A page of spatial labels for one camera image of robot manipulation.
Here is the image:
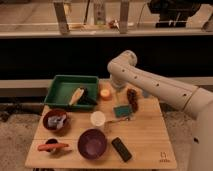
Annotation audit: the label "orange apple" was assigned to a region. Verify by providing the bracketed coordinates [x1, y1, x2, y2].
[100, 89, 112, 100]

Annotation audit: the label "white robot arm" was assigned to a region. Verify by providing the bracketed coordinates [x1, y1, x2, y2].
[107, 50, 213, 171]

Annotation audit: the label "black object in tray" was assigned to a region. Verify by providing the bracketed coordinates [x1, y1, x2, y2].
[80, 88, 97, 105]

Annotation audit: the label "green plastic tray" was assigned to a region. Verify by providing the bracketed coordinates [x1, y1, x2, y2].
[44, 75, 99, 110]

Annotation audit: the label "dark red grape bunch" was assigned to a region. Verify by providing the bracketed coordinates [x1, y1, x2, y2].
[127, 89, 138, 112]

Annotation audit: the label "green sponge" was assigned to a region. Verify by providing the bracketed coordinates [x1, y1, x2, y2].
[113, 105, 132, 118]

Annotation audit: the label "grey blue cup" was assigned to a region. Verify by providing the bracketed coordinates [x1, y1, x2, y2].
[142, 90, 149, 98]

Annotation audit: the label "metal spoon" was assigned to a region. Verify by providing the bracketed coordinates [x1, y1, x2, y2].
[105, 117, 130, 129]

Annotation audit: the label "white cup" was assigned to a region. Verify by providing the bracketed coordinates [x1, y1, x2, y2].
[90, 111, 106, 127]

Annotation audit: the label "black remote control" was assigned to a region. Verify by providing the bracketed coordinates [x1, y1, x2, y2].
[111, 137, 132, 162]

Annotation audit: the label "purple bowl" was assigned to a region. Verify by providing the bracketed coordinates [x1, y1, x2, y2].
[77, 129, 107, 160]

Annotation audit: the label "brown bowl with cloth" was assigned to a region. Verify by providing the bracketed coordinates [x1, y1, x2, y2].
[42, 109, 69, 132]

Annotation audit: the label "crumpled white cloth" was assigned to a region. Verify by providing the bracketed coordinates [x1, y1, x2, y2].
[48, 115, 66, 130]

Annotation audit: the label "small dark bowl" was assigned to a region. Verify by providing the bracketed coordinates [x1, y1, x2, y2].
[45, 138, 58, 153]

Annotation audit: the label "orange carrot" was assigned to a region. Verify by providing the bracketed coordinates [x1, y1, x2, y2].
[37, 143, 69, 151]

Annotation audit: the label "black machine on shelf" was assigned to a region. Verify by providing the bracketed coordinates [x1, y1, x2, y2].
[148, 0, 201, 28]

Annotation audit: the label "right metal shelf post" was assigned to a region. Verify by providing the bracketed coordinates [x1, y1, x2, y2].
[119, 0, 129, 34]

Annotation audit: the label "metal shelf post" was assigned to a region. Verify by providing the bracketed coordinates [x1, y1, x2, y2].
[119, 0, 129, 34]
[53, 0, 69, 35]

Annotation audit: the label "left metal shelf post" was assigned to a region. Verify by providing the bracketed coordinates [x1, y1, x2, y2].
[53, 0, 69, 35]

